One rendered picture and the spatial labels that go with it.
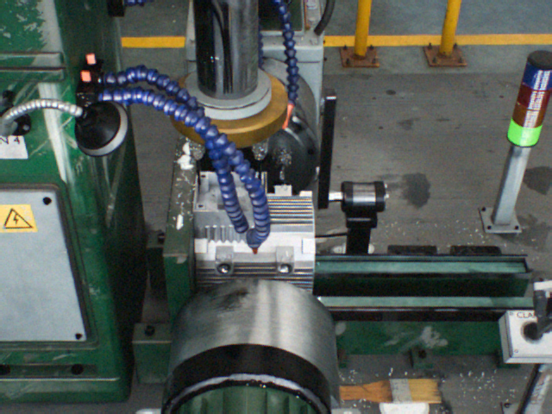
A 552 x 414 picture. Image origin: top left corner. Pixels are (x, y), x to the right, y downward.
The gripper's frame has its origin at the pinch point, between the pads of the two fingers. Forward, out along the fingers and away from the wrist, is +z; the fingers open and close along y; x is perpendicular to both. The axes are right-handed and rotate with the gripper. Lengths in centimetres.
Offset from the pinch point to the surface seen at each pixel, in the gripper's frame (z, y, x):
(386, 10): 223, -23, -230
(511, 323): 8.0, 3.0, -1.5
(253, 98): -11, 42, -29
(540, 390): 22.7, -5.0, 5.6
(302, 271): 15.9, 34.3, -12.6
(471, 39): 212, -60, -205
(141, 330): 26, 62, -5
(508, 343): 9.3, 3.5, 1.4
